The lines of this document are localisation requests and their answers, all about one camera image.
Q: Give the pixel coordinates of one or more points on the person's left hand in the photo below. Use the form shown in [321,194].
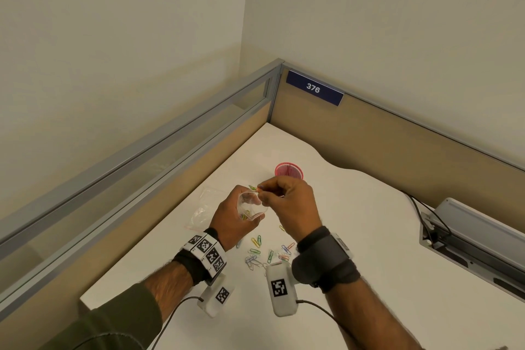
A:
[225,222]

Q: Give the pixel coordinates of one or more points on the person's right hand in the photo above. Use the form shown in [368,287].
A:
[295,210]

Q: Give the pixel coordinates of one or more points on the clear plastic bag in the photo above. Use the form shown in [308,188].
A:
[203,210]

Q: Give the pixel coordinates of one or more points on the clear plastic cup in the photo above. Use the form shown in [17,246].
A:
[250,204]

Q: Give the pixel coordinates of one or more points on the pile of coloured paper clips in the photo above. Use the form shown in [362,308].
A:
[257,241]

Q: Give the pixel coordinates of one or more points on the green paper clip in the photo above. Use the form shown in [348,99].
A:
[253,188]

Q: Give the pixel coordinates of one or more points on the person's left forearm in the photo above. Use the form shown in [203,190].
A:
[168,288]

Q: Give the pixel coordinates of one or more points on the person's right forearm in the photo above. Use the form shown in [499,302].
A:
[365,317]

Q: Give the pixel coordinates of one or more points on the left wristband with marker tags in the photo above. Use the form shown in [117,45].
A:
[207,251]

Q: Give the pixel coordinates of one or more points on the white cup with red rim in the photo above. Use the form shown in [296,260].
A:
[289,169]

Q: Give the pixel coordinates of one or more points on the black right wristband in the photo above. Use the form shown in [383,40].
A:
[324,259]

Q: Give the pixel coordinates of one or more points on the grey framed glass partition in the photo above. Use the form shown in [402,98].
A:
[143,153]

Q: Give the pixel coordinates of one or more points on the beige partition panel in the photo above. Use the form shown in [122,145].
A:
[389,136]

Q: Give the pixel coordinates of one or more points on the blue number sign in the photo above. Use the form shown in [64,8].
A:
[313,88]

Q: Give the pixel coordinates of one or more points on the olive green sleeve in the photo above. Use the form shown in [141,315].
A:
[106,321]

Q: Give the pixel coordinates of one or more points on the grey desk power box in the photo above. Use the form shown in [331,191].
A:
[480,230]

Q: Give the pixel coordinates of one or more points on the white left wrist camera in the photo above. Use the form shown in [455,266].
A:
[217,298]

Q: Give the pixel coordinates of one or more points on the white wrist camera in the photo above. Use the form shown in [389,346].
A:
[217,298]
[281,292]

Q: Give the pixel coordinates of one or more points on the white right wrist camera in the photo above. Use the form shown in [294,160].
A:
[281,292]

